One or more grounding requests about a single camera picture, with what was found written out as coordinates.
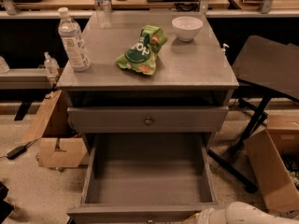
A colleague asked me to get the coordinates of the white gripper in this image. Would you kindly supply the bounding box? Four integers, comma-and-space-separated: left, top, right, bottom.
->
186, 209, 213, 224

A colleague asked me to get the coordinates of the grey drawer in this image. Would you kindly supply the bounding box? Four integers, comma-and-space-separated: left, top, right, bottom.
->
67, 133, 218, 224
68, 106, 228, 133

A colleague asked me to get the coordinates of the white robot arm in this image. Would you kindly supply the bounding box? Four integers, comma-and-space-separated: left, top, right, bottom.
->
181, 202, 299, 224

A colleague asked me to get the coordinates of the grey top drawer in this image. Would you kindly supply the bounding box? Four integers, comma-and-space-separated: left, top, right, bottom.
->
68, 106, 228, 133

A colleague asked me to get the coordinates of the grey wooden drawer cabinet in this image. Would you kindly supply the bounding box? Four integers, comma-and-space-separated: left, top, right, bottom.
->
58, 11, 238, 143

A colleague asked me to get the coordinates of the cardboard box at right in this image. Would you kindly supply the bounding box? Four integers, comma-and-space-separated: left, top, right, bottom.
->
244, 115, 299, 213

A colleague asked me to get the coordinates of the black folding side table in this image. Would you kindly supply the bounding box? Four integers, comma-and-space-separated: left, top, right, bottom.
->
207, 35, 299, 194

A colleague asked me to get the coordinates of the flattened cardboard box at left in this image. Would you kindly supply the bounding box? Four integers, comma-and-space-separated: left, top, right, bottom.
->
21, 91, 90, 168

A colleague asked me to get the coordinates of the small white pump bottle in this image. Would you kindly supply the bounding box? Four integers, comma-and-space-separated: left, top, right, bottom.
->
221, 43, 230, 55

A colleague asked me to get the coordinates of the green chip bag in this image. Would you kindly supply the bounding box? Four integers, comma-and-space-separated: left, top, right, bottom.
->
116, 25, 167, 76

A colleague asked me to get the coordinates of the white ceramic bowl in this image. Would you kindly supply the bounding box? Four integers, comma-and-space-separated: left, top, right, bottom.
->
172, 16, 203, 41

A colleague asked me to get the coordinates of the black power adapter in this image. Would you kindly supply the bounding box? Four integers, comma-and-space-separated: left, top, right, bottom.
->
7, 146, 26, 160

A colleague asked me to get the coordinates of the small sanitizer bottle at left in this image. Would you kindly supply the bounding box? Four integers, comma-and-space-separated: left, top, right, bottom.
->
44, 52, 59, 77

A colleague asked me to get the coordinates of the wooden workbench at back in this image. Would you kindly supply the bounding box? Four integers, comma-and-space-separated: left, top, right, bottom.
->
15, 0, 299, 17

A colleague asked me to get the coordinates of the clear labelled water bottle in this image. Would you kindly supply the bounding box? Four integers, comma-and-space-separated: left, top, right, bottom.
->
58, 7, 91, 72

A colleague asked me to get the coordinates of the grey low shelf at left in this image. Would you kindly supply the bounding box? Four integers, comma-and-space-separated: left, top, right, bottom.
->
0, 68, 58, 90

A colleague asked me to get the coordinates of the clear rear water bottle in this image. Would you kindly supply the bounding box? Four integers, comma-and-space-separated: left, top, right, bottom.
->
93, 0, 111, 29

